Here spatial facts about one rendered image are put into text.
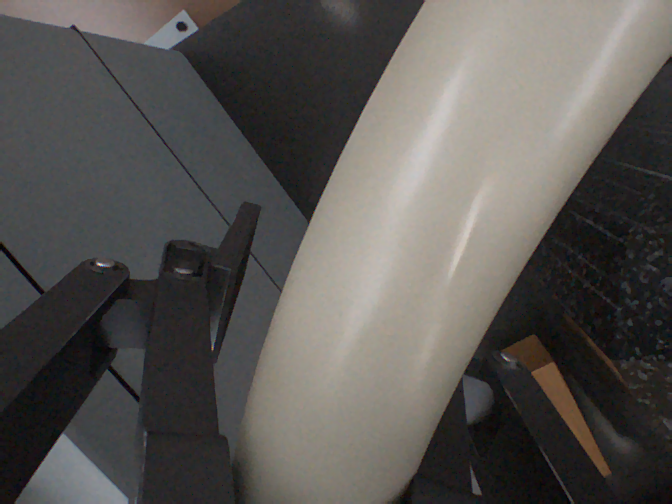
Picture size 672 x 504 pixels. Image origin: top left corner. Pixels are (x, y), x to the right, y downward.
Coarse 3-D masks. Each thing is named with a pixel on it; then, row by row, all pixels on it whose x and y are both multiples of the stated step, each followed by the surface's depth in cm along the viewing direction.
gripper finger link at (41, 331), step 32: (64, 288) 11; (96, 288) 12; (32, 320) 10; (64, 320) 10; (96, 320) 11; (0, 352) 9; (32, 352) 9; (64, 352) 10; (96, 352) 13; (0, 384) 8; (32, 384) 8; (64, 384) 10; (0, 416) 8; (32, 416) 9; (64, 416) 11; (0, 448) 8; (32, 448) 9; (0, 480) 8
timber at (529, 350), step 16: (528, 336) 109; (512, 352) 107; (528, 352) 104; (544, 352) 101; (528, 368) 100; (544, 368) 98; (544, 384) 99; (560, 384) 99; (560, 400) 100; (576, 416) 101; (576, 432) 102; (592, 448) 103
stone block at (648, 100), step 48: (624, 144) 66; (576, 192) 62; (624, 192) 55; (576, 240) 57; (624, 240) 48; (576, 288) 56; (624, 288) 47; (576, 336) 64; (624, 336) 46; (624, 384) 49
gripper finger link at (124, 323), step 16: (128, 288) 13; (144, 288) 13; (128, 304) 13; (144, 304) 13; (112, 320) 13; (128, 320) 13; (144, 320) 13; (96, 336) 13; (112, 336) 13; (128, 336) 13; (144, 336) 13
